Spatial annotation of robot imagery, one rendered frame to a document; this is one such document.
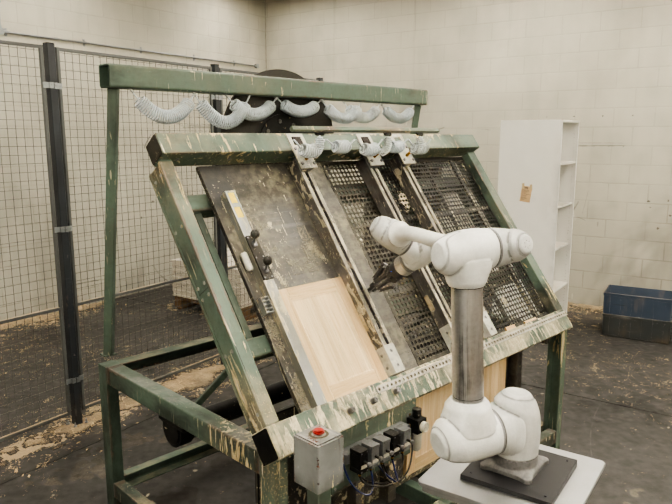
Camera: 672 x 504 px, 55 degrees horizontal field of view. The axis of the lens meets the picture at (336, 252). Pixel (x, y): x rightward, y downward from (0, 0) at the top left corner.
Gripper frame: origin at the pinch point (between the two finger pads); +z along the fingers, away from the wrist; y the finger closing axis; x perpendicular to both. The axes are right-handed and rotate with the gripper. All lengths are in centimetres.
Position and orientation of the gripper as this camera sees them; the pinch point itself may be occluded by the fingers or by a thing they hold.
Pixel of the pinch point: (371, 288)
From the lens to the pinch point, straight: 281.2
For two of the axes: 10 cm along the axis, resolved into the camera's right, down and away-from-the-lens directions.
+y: -4.1, -8.7, 2.7
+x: -7.1, 1.3, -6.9
